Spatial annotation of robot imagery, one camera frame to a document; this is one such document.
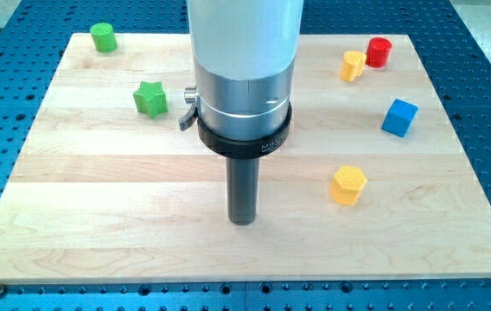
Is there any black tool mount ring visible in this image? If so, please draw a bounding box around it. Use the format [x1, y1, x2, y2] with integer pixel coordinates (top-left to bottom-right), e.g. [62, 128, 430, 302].
[178, 104, 293, 159]

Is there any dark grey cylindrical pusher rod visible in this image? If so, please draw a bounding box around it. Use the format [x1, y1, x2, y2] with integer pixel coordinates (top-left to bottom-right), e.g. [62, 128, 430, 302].
[226, 158, 259, 225]

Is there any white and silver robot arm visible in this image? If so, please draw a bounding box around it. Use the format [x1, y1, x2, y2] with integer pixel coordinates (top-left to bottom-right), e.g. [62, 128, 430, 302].
[179, 0, 303, 225]

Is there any yellow hexagon block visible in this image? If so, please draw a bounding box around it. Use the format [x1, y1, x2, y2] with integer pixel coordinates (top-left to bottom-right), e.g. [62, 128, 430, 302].
[329, 166, 367, 206]

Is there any light wooden board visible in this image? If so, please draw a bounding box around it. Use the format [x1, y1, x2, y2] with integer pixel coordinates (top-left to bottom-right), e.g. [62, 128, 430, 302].
[0, 33, 491, 284]

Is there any green star block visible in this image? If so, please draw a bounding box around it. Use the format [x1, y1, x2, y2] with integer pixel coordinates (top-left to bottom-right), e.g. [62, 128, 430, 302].
[133, 81, 169, 118]

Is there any green cylinder block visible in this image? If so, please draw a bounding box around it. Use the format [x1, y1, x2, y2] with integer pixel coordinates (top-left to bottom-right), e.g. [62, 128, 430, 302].
[90, 22, 118, 53]

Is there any blue cube block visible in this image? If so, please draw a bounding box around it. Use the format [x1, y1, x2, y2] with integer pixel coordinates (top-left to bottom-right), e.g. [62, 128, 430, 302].
[381, 98, 418, 137]

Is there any red cylinder block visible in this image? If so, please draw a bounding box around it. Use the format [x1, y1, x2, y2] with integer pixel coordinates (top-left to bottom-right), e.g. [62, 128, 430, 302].
[366, 37, 392, 68]

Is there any blue perforated metal table plate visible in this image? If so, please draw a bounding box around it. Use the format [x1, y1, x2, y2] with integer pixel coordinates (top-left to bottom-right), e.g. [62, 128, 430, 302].
[0, 0, 491, 310]

